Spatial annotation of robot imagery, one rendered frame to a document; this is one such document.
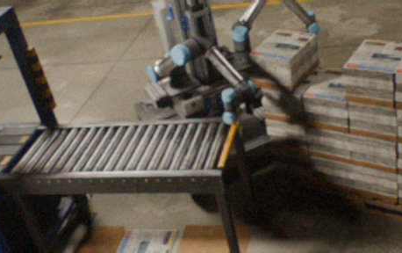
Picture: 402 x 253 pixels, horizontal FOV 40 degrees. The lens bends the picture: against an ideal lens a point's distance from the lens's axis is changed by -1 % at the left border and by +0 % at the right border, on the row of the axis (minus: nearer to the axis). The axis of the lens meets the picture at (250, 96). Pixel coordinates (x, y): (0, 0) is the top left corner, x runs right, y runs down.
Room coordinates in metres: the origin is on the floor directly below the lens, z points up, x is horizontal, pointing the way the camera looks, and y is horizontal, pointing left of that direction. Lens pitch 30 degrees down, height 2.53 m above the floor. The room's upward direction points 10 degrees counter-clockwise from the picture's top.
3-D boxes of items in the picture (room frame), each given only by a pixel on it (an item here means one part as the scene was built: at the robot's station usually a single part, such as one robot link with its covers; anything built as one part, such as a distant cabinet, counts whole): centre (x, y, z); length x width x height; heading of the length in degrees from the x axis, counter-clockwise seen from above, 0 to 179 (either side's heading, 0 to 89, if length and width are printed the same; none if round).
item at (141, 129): (2.68, 0.74, 0.77); 0.47 x 0.05 x 0.05; 166
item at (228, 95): (2.71, 0.10, 0.98); 0.11 x 0.08 x 0.11; 130
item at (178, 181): (2.45, 0.86, 0.74); 1.34 x 0.05 x 0.12; 76
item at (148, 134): (2.66, 0.68, 0.77); 0.47 x 0.05 x 0.05; 166
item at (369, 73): (2.77, -0.76, 0.95); 0.38 x 0.29 x 0.23; 145
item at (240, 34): (3.51, -0.01, 0.98); 0.13 x 0.12 x 0.14; 179
